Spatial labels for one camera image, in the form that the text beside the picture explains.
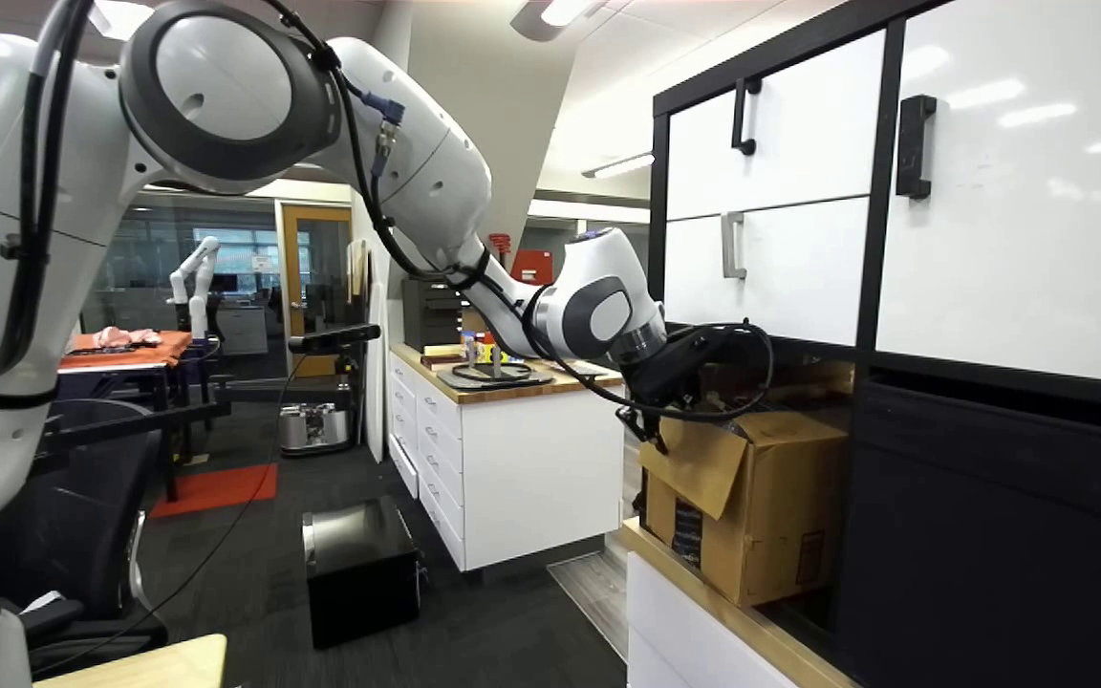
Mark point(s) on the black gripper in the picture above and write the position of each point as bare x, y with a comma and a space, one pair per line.
670, 376

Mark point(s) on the brown cardboard box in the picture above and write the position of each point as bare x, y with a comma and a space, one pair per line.
766, 511

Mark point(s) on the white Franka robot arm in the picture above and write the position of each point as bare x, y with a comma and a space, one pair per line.
423, 154

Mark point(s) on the small white robot arm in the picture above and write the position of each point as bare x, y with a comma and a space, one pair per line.
197, 274

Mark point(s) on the black box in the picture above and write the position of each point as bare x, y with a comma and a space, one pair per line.
362, 573

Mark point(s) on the round dark tray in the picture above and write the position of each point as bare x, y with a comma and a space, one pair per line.
496, 376

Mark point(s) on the white island cabinet wooden top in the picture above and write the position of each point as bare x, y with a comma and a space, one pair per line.
526, 483

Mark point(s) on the clear plastic bottle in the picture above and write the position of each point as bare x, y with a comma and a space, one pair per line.
468, 336

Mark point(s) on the white base cabinet wooden top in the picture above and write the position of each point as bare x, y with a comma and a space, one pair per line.
691, 634

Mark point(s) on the silver waste bin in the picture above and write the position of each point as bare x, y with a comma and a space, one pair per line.
311, 429

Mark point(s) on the red floor mat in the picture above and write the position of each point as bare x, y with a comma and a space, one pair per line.
217, 489

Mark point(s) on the table with orange cloth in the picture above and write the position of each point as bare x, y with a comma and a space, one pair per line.
131, 349

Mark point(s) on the light wooden table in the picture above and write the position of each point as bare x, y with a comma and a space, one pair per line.
143, 667

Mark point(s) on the black office chair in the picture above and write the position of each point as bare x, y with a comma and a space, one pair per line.
74, 521

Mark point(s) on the white wall cabinet black frame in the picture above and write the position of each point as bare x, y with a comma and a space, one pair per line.
1021, 255

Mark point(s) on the wooden door frame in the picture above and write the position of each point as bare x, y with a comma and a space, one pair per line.
285, 289

